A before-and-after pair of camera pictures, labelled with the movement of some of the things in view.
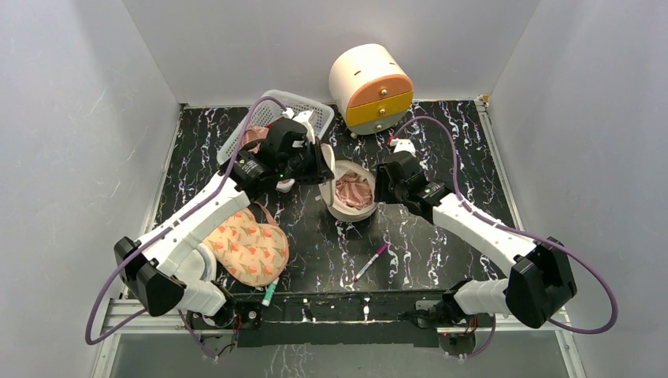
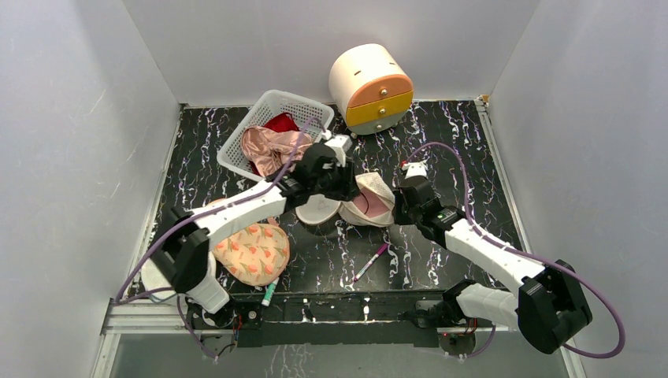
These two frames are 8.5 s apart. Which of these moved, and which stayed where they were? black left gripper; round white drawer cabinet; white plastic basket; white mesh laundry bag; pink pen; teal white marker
Moved: white mesh laundry bag; black left gripper
Stayed: white plastic basket; round white drawer cabinet; pink pen; teal white marker
